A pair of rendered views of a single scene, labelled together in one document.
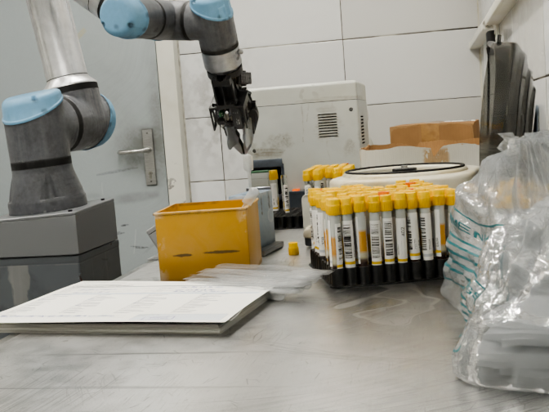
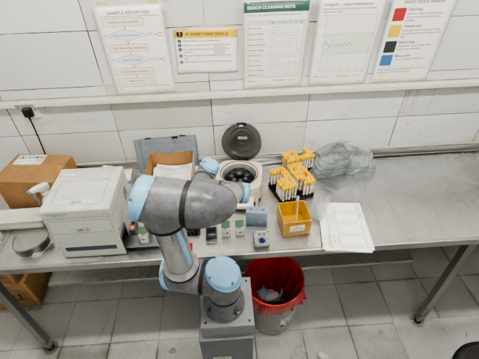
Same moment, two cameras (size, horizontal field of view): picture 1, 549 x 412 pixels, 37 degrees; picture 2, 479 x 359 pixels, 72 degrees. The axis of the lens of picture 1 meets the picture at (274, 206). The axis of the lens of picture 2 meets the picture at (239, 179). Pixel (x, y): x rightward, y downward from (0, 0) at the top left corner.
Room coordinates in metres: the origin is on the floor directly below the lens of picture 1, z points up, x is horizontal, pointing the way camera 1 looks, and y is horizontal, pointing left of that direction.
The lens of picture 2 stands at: (1.69, 1.08, 2.10)
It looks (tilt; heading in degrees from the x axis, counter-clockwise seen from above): 41 degrees down; 256
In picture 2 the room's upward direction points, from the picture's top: 2 degrees counter-clockwise
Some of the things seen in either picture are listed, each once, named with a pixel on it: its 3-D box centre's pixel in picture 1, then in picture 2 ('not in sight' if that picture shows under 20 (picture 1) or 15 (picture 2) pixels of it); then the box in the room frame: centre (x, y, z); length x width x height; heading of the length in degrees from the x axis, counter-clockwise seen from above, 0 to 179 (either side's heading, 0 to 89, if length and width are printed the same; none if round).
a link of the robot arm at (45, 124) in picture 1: (37, 124); (221, 279); (1.61, 0.45, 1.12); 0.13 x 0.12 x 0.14; 156
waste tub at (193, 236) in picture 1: (211, 239); (293, 219); (1.20, 0.10, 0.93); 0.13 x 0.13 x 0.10; 84
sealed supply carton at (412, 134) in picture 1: (438, 152); (40, 180); (2.40, -0.49, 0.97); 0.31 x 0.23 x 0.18; 162
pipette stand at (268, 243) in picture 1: (252, 222); (256, 216); (1.36, 0.04, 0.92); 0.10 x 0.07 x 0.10; 161
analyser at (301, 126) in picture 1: (310, 145); (96, 211); (2.08, -0.10, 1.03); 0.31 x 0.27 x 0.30; 169
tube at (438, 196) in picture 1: (439, 230); not in sight; (1.03, -0.21, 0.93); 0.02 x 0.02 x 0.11
